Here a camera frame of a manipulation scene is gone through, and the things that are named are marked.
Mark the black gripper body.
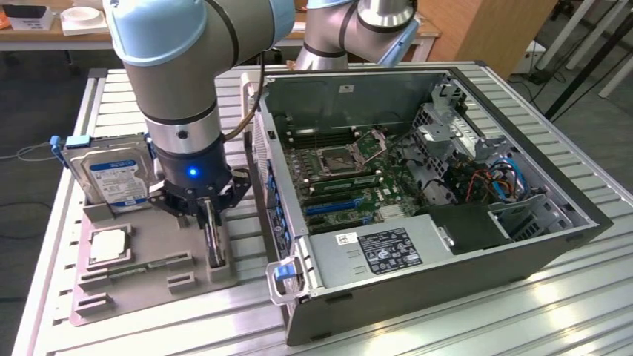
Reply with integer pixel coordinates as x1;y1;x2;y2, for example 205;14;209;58
156;145;234;202

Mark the green graphics card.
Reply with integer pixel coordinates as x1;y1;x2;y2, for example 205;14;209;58
197;198;228;270

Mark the grey parts rack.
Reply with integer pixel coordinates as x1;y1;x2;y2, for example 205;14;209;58
68;192;240;328

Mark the hard disk with blue label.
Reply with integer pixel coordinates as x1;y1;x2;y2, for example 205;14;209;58
62;136;152;215

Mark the silver CPU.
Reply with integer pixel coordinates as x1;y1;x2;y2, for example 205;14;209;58
90;228;128;261

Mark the long black expansion slot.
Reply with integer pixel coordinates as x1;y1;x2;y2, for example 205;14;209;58
300;191;368;208

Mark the green RAM stick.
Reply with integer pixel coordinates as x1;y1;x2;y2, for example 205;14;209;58
309;176;382;194
105;259;172;278

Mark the black RAM slot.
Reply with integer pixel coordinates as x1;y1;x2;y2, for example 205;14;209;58
289;133;361;142
288;125;358;134
289;129;358;138
290;138;362;148

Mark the CPU socket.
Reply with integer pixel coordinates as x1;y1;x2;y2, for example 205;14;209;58
316;147;370;175

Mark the blue power supply latch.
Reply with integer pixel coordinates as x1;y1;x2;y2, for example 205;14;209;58
273;259;293;282

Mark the blue disk carrier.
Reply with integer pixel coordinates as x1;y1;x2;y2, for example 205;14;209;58
48;131;156;175

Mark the grey power supply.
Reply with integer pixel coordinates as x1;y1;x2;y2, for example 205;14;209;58
294;217;457;291

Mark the metal socket cover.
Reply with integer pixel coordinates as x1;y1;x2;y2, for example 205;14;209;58
353;128;393;159

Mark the green motherboard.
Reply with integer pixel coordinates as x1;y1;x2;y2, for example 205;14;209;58
278;124;426;237

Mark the silver chipset heat sink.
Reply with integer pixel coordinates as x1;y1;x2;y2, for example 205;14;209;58
378;206;412;220

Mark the perforated metal disk bay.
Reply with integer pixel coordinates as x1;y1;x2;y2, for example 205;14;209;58
409;102;478;161

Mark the white flat box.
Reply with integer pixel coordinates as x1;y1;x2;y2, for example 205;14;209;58
60;16;109;37

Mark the white round dish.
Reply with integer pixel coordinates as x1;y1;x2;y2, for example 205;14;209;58
65;6;104;22

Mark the wooden desk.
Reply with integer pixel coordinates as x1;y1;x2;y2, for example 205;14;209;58
0;0;441;67

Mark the open black PC case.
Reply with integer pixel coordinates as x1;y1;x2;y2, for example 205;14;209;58
240;65;614;348

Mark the white box with black top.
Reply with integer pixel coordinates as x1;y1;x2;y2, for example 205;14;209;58
6;4;56;31

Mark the grey metal disk bay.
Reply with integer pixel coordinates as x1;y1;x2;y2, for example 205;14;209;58
486;193;579;242

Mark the wooden cabinet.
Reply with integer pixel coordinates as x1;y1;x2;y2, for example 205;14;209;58
417;0;558;79

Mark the black floor power strip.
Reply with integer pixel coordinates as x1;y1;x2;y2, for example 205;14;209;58
523;70;567;87

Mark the white socket box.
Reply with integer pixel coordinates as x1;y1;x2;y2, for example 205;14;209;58
511;39;546;77

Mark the black slanted pole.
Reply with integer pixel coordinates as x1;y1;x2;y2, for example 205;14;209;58
542;20;633;122

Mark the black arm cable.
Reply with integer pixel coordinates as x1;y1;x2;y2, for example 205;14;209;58
222;47;269;142

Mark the grey floor cable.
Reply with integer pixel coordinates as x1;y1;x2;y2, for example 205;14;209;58
0;144;66;162

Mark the black wire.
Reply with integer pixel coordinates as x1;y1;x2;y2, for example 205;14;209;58
388;131;421;166
420;177;458;205

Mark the orange wire bundle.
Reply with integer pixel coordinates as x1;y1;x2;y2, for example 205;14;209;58
466;168;510;203

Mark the blue disk wire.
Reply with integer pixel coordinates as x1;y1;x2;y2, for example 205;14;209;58
491;158;526;204

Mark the white desk frame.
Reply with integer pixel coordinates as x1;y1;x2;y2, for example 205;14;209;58
535;0;633;99

